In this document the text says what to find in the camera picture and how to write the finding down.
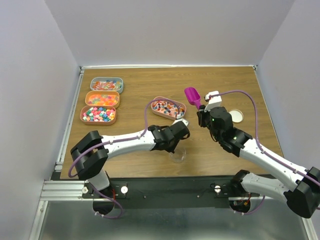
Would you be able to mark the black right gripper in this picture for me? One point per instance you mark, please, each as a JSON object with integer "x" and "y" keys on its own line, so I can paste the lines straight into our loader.
{"x": 201, "y": 114}

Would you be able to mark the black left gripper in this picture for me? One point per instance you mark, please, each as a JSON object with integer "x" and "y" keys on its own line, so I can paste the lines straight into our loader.
{"x": 172, "y": 149}

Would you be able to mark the clear plastic jar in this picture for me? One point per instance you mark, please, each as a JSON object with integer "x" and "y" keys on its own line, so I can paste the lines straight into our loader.
{"x": 178, "y": 155}

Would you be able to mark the pink tray of lollipops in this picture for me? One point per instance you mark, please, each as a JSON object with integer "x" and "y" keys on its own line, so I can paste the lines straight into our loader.
{"x": 168, "y": 108}

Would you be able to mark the magenta plastic scoop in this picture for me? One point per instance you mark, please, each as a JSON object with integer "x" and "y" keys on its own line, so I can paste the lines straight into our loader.
{"x": 193, "y": 98}

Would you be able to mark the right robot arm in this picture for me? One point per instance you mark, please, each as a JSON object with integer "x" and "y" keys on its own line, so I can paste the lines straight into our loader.
{"x": 295, "y": 185}

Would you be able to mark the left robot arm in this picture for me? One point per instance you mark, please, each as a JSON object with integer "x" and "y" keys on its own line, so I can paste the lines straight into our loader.
{"x": 90, "y": 154}

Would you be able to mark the pink tray of wrapped candies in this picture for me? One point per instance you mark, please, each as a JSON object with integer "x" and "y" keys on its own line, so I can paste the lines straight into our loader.
{"x": 98, "y": 115}

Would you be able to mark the white jar lid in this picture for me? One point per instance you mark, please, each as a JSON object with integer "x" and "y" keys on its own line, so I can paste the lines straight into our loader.
{"x": 236, "y": 115}

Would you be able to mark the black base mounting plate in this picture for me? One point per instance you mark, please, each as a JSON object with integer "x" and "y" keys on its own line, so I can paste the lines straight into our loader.
{"x": 175, "y": 192}

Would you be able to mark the orange tray of gummies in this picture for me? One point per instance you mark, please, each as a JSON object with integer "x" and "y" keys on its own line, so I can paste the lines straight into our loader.
{"x": 102, "y": 98}

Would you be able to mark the grey tray of candy sticks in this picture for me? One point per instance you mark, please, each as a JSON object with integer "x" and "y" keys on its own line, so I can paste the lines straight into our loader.
{"x": 107, "y": 84}

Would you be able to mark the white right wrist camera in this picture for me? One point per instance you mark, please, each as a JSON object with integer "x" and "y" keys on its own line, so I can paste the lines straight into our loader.
{"x": 213, "y": 100}

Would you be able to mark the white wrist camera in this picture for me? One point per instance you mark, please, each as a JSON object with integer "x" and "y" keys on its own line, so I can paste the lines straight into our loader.
{"x": 213, "y": 100}
{"x": 181, "y": 120}

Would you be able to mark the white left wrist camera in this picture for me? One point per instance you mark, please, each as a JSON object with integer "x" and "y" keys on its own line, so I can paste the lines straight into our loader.
{"x": 181, "y": 120}

